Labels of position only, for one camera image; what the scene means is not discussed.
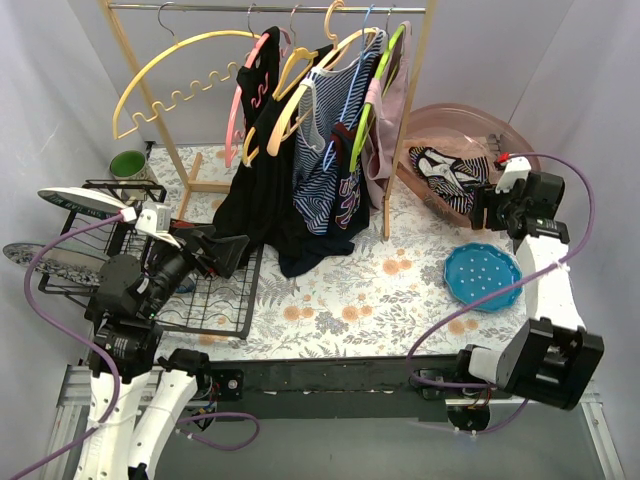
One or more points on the blue white striped tank top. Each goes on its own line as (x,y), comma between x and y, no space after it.
(313,190)

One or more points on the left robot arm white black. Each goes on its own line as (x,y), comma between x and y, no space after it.
(136,397)

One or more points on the peach plastic hanger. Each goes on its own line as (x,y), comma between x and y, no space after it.
(284,126)

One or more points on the blue dotted plate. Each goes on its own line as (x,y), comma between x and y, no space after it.
(474,270)

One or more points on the pink wavy plastic hanger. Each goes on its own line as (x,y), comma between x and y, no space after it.
(235,135)

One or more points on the white plate with lettering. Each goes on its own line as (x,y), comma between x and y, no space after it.
(81,200)

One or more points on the blue wire hanger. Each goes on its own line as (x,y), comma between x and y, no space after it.
(363,54)

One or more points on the green mug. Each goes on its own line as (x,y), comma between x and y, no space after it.
(131,166)

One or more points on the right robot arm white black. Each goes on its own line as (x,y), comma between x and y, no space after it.
(552,357)

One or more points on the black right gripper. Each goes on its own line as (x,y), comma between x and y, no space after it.
(498,211)

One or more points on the navy jersey with letters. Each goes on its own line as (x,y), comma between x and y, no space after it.
(351,207)

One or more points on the floral tablecloth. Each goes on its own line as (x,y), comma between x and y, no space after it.
(379,300)

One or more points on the black wire dish rack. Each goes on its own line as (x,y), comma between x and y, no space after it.
(204,305)

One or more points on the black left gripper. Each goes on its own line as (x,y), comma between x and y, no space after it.
(201,248)

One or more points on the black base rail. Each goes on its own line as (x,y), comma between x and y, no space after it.
(340,388)

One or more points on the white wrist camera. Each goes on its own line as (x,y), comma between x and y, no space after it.
(515,168)
(154,220)

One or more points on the black white striped tank top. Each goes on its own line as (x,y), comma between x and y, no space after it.
(452,179)

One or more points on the green plastic hanger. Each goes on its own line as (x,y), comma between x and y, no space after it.
(373,96)

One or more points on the black garment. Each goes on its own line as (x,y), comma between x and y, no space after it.
(260,204)

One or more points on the pink translucent plastic basin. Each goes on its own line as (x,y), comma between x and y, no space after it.
(460,131)

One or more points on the blue floral patterned plate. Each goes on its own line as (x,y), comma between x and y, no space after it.
(68,261)

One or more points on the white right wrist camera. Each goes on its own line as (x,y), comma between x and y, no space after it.
(515,168)

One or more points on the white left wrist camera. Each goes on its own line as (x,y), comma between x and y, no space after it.
(154,220)

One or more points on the pink mauve garment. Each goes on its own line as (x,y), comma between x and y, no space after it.
(379,148)

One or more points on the yellow wavy plastic hanger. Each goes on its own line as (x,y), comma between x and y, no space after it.
(202,119)

